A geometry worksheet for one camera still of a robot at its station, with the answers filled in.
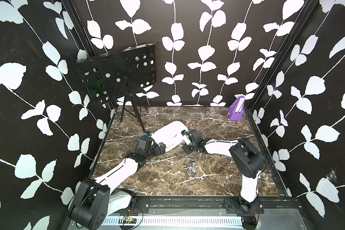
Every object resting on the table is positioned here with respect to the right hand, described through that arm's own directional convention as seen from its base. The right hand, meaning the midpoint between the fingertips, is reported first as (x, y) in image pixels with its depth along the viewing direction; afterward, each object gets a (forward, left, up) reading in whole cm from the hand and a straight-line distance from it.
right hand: (183, 144), depth 97 cm
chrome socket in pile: (-14, -6, 0) cm, 15 cm away
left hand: (-5, +15, +8) cm, 17 cm away
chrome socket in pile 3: (-20, -5, -1) cm, 21 cm away
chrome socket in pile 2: (-19, -1, -1) cm, 19 cm away
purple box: (+26, -41, +6) cm, 49 cm away
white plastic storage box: (+8, +9, -1) cm, 12 cm away
